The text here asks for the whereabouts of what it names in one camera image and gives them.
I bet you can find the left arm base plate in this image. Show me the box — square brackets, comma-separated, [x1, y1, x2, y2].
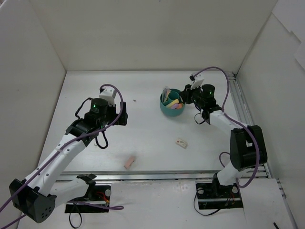
[64, 184, 111, 214]

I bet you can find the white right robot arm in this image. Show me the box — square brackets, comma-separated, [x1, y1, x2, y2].
[180, 84, 268, 197]

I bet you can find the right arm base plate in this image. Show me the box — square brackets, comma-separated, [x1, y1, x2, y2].
[195, 183, 244, 211]

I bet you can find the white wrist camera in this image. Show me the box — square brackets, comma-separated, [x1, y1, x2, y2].
[190, 74, 204, 90]
[99, 86, 117, 106]

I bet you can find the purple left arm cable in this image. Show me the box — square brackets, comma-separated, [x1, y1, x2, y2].
[0, 83, 125, 227]

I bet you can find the pink highlighter block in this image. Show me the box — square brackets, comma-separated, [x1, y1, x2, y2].
[171, 103, 183, 109]

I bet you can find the yellow highlighter block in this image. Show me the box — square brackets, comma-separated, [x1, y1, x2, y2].
[166, 99, 179, 108]

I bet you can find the white red printed eraser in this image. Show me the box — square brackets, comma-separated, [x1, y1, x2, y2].
[175, 138, 188, 149]

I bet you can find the aluminium rail frame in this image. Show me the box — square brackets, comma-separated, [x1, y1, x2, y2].
[35, 70, 272, 184]

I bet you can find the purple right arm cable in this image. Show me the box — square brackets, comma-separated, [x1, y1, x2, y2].
[190, 66, 261, 189]

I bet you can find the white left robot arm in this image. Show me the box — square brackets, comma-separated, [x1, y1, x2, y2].
[9, 98, 128, 223]

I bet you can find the pink eraser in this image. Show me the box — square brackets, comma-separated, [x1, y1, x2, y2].
[124, 156, 135, 169]

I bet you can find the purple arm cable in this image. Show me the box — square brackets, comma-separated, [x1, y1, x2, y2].
[0, 83, 125, 227]
[190, 66, 261, 189]

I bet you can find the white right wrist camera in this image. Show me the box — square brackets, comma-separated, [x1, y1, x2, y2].
[190, 74, 204, 90]

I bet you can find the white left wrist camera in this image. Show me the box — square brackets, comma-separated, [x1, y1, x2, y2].
[99, 86, 117, 106]

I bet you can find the teal round desk organizer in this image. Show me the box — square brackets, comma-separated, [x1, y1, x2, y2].
[159, 87, 185, 117]

